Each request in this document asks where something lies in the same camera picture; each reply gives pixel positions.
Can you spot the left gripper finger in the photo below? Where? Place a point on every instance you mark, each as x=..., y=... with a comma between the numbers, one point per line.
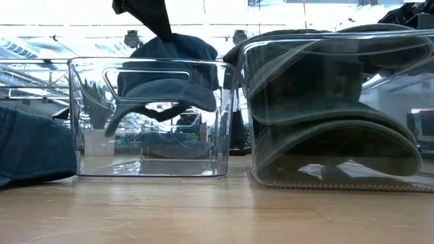
x=152, y=17

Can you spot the clear plastic storage bin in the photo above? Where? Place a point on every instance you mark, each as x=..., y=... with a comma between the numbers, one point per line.
x=152, y=167
x=339, y=184

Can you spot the dark computer monitor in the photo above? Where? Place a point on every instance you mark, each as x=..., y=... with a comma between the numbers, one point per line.
x=428, y=122

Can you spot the person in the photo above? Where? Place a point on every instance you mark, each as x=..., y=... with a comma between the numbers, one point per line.
x=190, y=122

